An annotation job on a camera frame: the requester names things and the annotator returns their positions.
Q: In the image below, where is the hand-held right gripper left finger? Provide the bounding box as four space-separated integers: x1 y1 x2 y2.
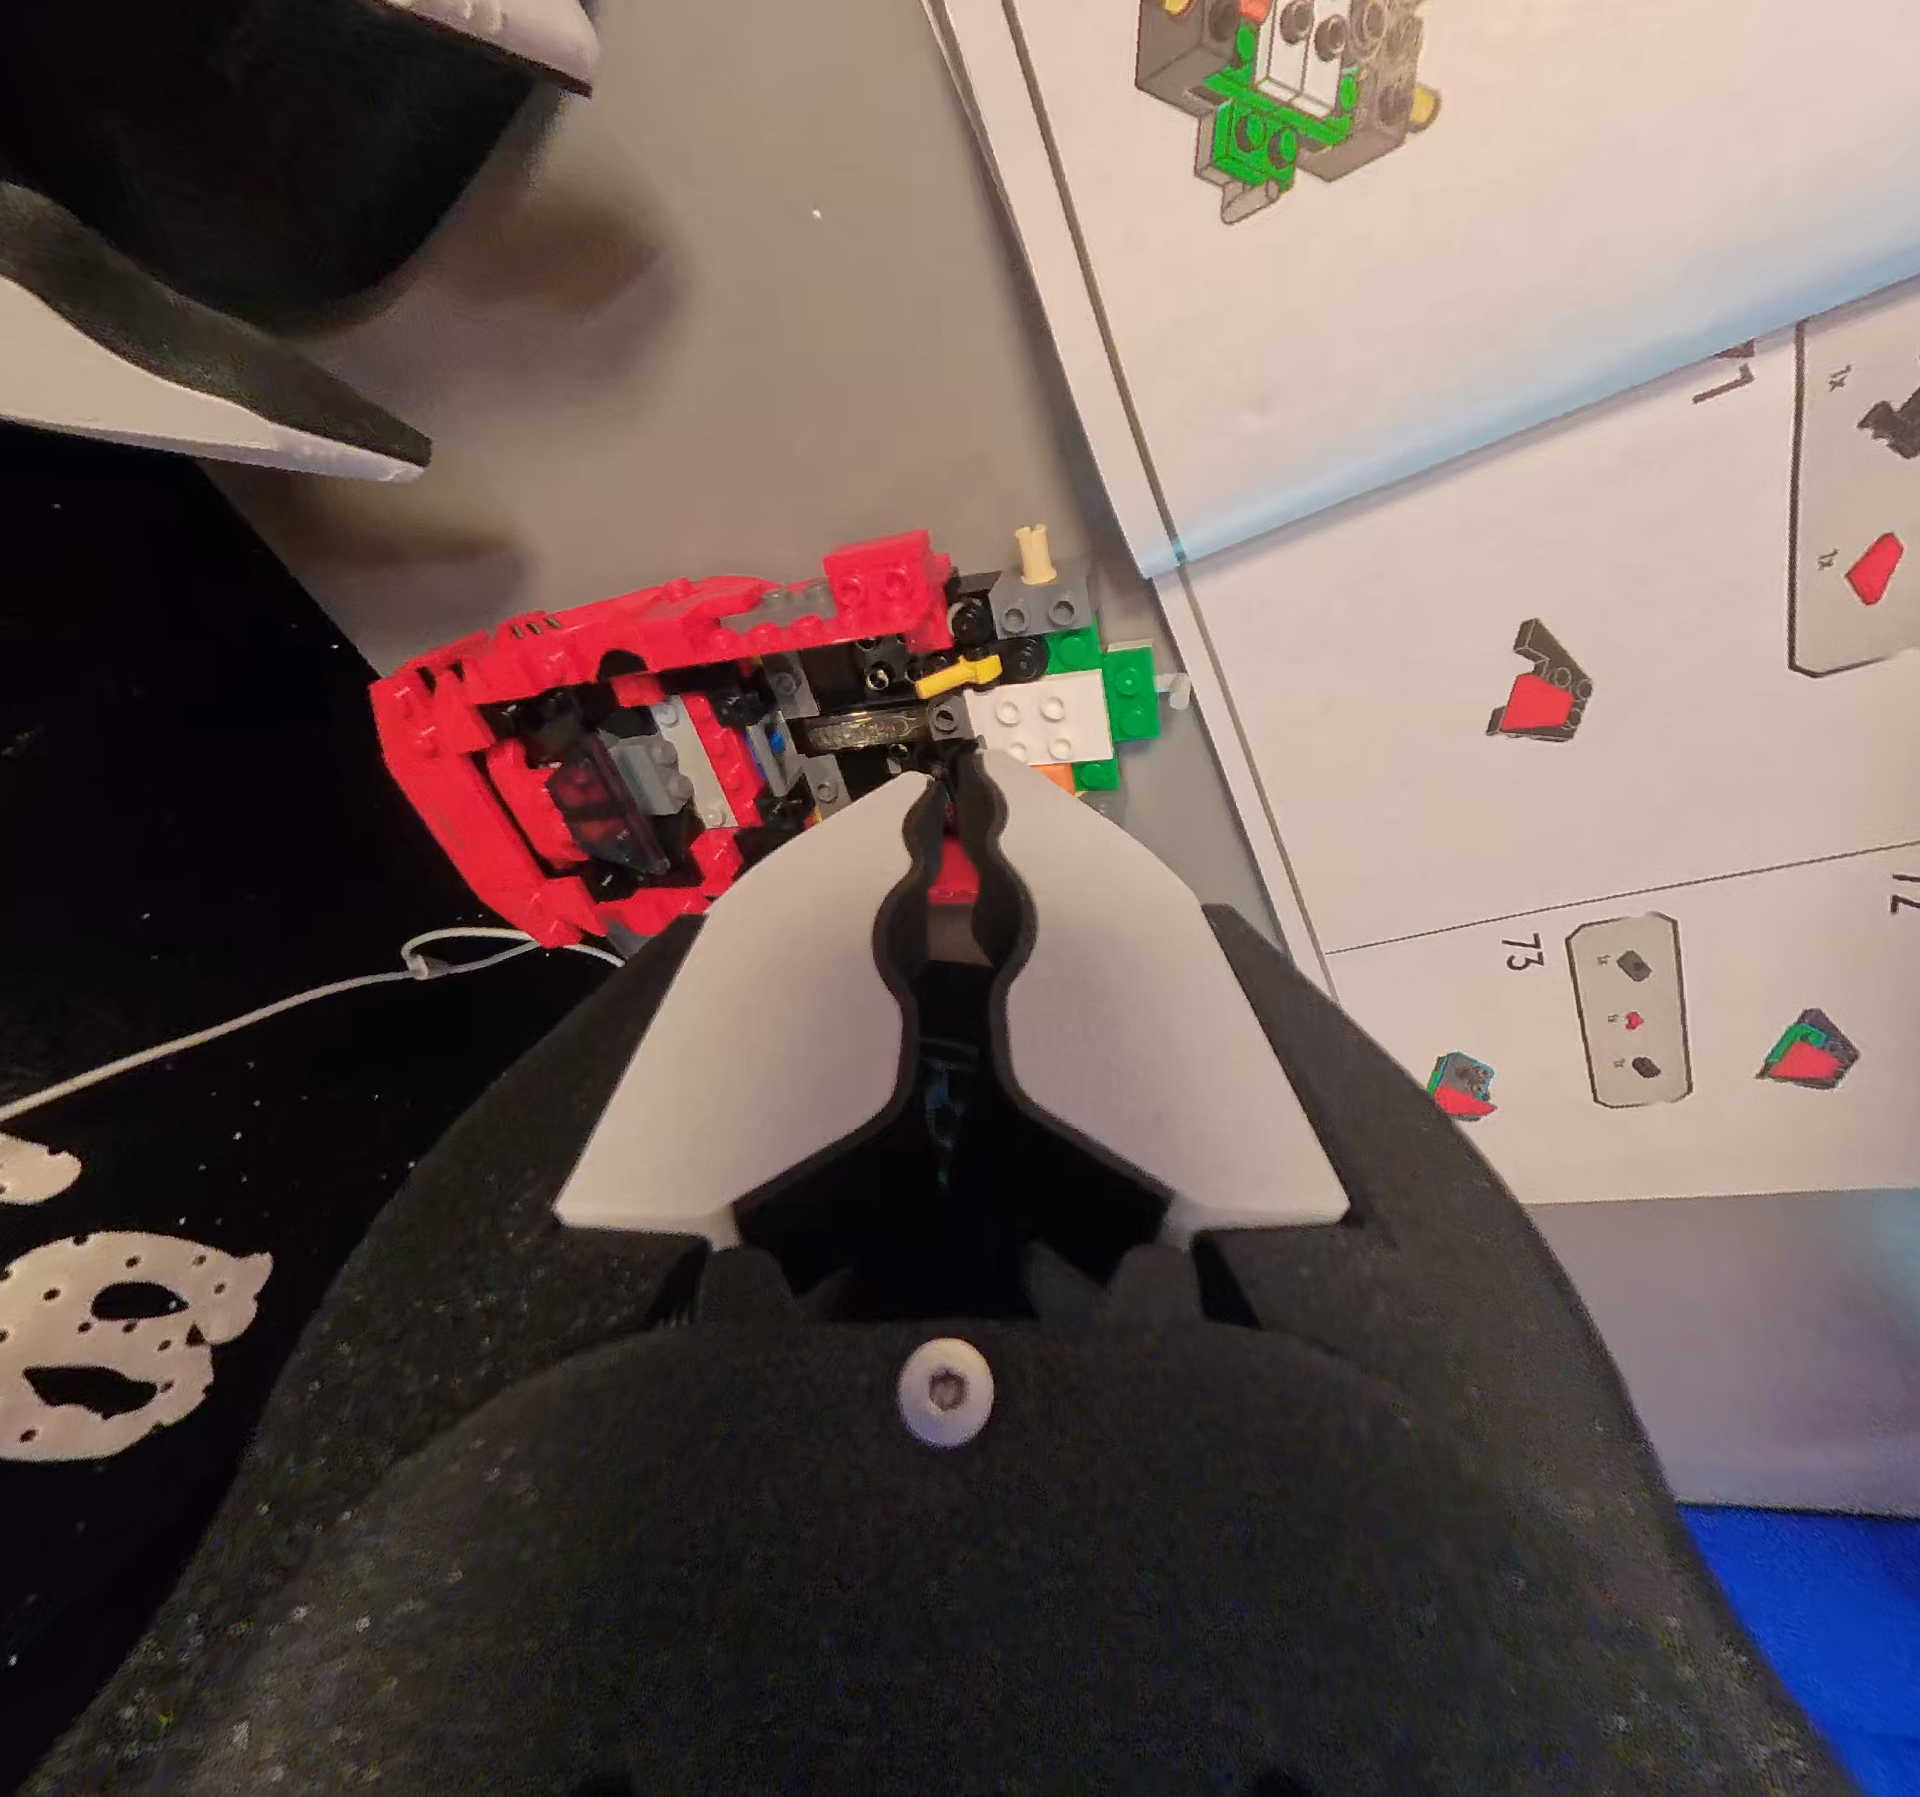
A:
550 770 950 1249

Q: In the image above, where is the red lego car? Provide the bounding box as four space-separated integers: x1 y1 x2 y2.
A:
373 527 1191 951

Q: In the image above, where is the blue storage bin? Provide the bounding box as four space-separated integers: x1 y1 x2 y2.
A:
1678 1503 1920 1797

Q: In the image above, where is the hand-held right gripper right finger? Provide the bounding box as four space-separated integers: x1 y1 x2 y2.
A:
958 747 1358 1257

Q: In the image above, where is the lego instruction booklet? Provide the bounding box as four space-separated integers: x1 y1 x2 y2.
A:
873 0 1920 1210

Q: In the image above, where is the thin white cable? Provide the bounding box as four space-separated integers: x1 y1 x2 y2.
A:
0 925 622 1125

